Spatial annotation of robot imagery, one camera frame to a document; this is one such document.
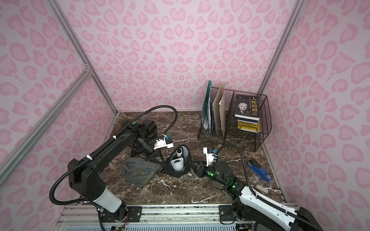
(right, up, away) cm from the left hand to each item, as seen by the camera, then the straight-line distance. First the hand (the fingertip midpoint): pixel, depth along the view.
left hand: (163, 162), depth 72 cm
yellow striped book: (+53, +17, +16) cm, 58 cm away
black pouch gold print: (-1, -7, +14) cm, 16 cm away
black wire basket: (+44, +23, +21) cm, 54 cm away
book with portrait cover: (+50, +30, +21) cm, 62 cm away
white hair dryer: (+7, -1, +5) cm, 8 cm away
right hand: (+13, -1, +1) cm, 13 cm away
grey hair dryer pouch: (-16, -8, +11) cm, 21 cm away
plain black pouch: (-24, 0, +23) cm, 33 cm away
